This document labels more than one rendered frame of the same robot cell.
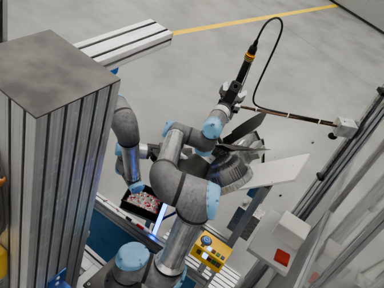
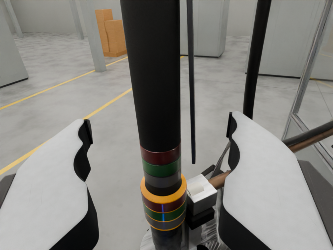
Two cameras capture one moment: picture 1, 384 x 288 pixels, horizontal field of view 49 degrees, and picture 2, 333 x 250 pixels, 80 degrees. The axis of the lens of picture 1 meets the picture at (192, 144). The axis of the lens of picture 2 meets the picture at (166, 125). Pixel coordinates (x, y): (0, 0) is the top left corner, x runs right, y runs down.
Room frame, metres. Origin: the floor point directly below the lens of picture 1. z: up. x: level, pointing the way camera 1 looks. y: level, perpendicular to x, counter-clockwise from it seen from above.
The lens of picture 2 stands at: (1.51, -0.08, 1.72)
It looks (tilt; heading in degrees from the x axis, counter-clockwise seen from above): 31 degrees down; 353
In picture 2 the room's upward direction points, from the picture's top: 3 degrees counter-clockwise
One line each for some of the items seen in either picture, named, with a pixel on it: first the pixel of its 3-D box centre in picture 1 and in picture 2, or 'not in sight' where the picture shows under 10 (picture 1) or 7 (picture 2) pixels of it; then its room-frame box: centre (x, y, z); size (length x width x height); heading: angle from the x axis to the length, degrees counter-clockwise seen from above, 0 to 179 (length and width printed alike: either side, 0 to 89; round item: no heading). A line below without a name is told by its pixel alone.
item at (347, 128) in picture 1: (345, 127); not in sight; (1.84, -0.69, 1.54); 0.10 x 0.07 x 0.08; 108
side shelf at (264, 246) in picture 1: (278, 240); not in sight; (1.59, -0.65, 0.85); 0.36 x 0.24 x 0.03; 163
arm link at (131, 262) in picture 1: (132, 262); not in sight; (0.89, 0.04, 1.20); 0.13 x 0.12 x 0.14; 94
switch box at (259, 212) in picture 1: (246, 219); not in sight; (1.76, -0.48, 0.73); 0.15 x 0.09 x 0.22; 73
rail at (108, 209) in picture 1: (135, 228); not in sight; (1.33, 0.11, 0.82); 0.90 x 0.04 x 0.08; 73
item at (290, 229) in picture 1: (292, 228); not in sight; (1.66, -0.70, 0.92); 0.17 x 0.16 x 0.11; 73
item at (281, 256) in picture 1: (282, 257); not in sight; (1.47, -0.68, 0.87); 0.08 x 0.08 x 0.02; 80
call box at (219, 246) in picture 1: (211, 252); not in sight; (1.21, -0.27, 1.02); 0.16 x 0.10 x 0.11; 73
